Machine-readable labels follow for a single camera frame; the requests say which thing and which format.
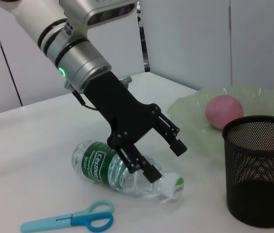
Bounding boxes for black mesh pen holder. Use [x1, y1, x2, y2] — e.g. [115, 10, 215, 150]
[222, 115, 274, 229]

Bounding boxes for green glass fruit plate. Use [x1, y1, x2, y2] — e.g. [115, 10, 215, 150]
[167, 83, 274, 146]

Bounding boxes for blue and teal scissors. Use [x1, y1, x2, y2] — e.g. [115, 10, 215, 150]
[20, 200, 115, 233]

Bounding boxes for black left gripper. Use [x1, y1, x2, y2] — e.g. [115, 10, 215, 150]
[82, 71, 188, 184]

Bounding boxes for left gripper connector cable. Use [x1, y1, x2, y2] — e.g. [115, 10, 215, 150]
[63, 76, 133, 111]

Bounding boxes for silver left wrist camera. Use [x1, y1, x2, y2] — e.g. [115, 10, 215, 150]
[59, 0, 137, 30]

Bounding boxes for pink peach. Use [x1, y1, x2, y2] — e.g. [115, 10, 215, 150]
[205, 95, 244, 131]

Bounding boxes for clear green-label water bottle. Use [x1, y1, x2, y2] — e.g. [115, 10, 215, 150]
[71, 139, 185, 200]

